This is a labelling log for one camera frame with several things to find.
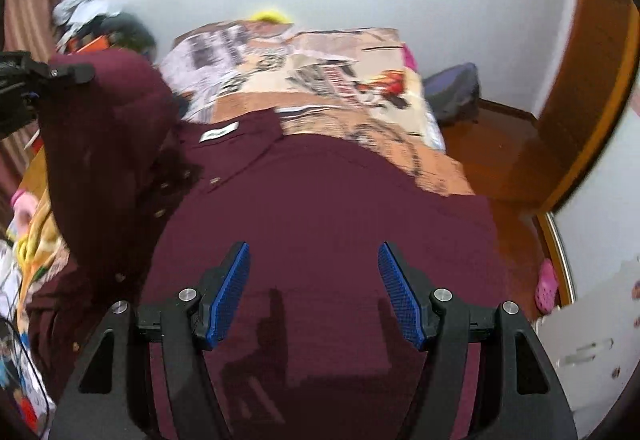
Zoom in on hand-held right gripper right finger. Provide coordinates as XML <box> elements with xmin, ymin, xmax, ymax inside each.
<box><xmin>378</xmin><ymin>242</ymin><xmax>579</xmax><ymax>440</ymax></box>

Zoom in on cream printed pillow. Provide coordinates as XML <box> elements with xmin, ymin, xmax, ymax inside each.
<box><xmin>159</xmin><ymin>20</ymin><xmax>433</xmax><ymax>123</ymax></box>

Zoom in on orange colourful printed cloth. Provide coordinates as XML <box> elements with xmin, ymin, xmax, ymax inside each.
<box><xmin>0</xmin><ymin>200</ymin><xmax>72</xmax><ymax>433</ymax></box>

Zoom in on dark purple backpack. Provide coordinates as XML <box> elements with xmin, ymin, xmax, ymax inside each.
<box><xmin>422</xmin><ymin>62</ymin><xmax>482</xmax><ymax>127</ymax></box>

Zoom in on striped curtain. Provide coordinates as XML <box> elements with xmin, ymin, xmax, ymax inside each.
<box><xmin>0</xmin><ymin>0</ymin><xmax>70</xmax><ymax>216</ymax></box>

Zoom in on pink clog shoe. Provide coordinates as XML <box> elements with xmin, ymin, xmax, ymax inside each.
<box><xmin>534</xmin><ymin>259</ymin><xmax>559</xmax><ymax>314</ymax></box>

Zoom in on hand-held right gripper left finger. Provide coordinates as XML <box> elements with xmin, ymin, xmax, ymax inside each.
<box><xmin>50</xmin><ymin>241</ymin><xmax>251</xmax><ymax>440</ymax></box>

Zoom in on wooden door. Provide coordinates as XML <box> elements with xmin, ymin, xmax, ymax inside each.
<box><xmin>536</xmin><ymin>0</ymin><xmax>640</xmax><ymax>217</ymax></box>

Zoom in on maroon button shirt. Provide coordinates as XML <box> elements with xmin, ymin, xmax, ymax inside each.
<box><xmin>25</xmin><ymin>48</ymin><xmax>507</xmax><ymax>440</ymax></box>

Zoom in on orange box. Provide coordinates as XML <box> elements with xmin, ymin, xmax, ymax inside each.
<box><xmin>66</xmin><ymin>35</ymin><xmax>110</xmax><ymax>54</ymax></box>

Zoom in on gold framed mirror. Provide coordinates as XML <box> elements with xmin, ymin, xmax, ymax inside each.
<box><xmin>537</xmin><ymin>105</ymin><xmax>640</xmax><ymax>308</ymax></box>

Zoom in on orange printed bedsheet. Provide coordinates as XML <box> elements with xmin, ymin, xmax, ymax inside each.
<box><xmin>207</xmin><ymin>88</ymin><xmax>476</xmax><ymax>199</ymax></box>

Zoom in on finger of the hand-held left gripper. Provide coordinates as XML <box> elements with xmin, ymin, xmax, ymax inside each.
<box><xmin>30</xmin><ymin>62</ymin><xmax>96</xmax><ymax>90</ymax></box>

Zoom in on dark grey cloth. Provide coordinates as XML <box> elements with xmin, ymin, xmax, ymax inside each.
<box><xmin>99</xmin><ymin>12</ymin><xmax>157</xmax><ymax>58</ymax></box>

